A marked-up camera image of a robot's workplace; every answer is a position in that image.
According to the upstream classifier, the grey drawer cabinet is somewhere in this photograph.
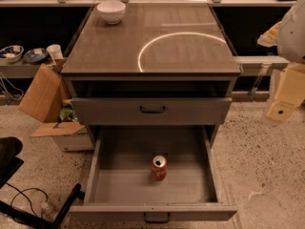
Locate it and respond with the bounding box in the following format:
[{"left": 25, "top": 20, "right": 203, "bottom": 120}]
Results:
[{"left": 62, "top": 3, "right": 241, "bottom": 138}]

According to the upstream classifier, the dark blue plate bowl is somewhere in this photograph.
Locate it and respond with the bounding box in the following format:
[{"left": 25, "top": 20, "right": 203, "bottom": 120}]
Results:
[{"left": 23, "top": 48, "right": 49, "bottom": 64}]

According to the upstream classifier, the open middle drawer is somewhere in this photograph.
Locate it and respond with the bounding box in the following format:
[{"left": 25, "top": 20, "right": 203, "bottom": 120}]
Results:
[{"left": 71, "top": 126, "right": 237, "bottom": 223}]

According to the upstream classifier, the red coke can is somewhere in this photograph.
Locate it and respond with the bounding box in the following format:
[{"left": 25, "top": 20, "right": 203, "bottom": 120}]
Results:
[{"left": 152, "top": 156, "right": 168, "bottom": 180}]

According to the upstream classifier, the white box under flap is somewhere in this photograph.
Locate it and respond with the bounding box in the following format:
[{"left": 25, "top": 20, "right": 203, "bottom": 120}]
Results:
[{"left": 52, "top": 132, "right": 93, "bottom": 152}]

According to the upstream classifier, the black chair base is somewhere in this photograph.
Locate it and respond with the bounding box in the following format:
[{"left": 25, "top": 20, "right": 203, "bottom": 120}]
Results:
[{"left": 0, "top": 136, "right": 86, "bottom": 229}]

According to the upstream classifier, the white paper cup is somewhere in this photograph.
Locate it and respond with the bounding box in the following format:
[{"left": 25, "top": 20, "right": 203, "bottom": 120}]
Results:
[{"left": 47, "top": 44, "right": 63, "bottom": 61}]

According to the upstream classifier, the white ceramic bowl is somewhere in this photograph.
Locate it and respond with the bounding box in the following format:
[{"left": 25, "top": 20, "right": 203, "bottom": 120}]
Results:
[{"left": 97, "top": 0, "right": 126, "bottom": 25}]

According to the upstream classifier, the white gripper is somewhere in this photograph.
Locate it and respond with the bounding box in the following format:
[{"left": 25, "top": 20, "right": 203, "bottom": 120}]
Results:
[{"left": 266, "top": 63, "right": 305, "bottom": 122}]

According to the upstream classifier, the black cable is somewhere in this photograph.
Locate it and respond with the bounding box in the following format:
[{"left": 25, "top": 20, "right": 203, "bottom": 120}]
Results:
[{"left": 4, "top": 182, "right": 51, "bottom": 218}]

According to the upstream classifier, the green snack bag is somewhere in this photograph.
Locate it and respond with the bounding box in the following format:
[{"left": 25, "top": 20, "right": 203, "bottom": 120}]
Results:
[{"left": 59, "top": 108, "right": 78, "bottom": 122}]

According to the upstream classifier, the top drawer with handle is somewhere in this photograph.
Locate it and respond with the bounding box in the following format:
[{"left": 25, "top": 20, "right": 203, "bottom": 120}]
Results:
[{"left": 71, "top": 97, "right": 232, "bottom": 125}]

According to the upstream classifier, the blue patterned bowl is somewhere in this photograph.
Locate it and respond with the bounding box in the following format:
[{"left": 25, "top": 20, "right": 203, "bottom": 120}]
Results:
[{"left": 0, "top": 45, "right": 24, "bottom": 63}]

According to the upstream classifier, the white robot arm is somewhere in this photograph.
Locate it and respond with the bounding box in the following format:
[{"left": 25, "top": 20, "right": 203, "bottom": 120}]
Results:
[{"left": 257, "top": 0, "right": 305, "bottom": 122}]

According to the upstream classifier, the brown cardboard box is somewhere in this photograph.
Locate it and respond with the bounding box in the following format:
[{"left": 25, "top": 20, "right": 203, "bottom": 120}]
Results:
[{"left": 19, "top": 64, "right": 85, "bottom": 137}]

